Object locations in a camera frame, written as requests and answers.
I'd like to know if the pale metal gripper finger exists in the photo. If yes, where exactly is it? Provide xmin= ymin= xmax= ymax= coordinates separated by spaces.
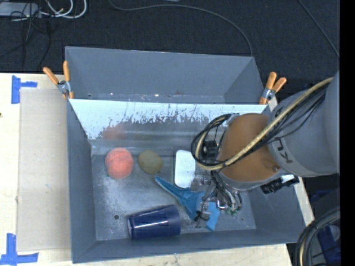
xmin=194 ymin=202 xmax=215 ymax=229
xmin=190 ymin=175 xmax=213 ymax=191

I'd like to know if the blue plastic funnel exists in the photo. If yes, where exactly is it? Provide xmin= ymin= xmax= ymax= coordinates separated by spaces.
xmin=154 ymin=176 xmax=221 ymax=232

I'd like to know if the white flat box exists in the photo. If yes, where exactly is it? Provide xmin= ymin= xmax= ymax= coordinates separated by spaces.
xmin=174 ymin=149 xmax=198 ymax=189

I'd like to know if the dark blue plastic cup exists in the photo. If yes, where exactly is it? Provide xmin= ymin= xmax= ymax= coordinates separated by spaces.
xmin=127 ymin=204 xmax=182 ymax=241

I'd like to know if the olive-green toy kiwi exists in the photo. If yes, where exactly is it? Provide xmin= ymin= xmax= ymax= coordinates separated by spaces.
xmin=137 ymin=149 xmax=164 ymax=176

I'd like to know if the orange-pink toy peach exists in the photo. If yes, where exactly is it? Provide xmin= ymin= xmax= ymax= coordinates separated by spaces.
xmin=104 ymin=147 xmax=135 ymax=181

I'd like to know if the grey metal bin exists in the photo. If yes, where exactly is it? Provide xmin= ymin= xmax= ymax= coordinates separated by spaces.
xmin=64 ymin=46 xmax=306 ymax=264

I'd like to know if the pale wood flat board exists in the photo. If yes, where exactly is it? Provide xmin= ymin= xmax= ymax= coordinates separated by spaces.
xmin=16 ymin=87 xmax=73 ymax=252

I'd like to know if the black cylinder on white bracket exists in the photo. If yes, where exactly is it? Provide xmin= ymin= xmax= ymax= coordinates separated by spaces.
xmin=260 ymin=174 xmax=301 ymax=195

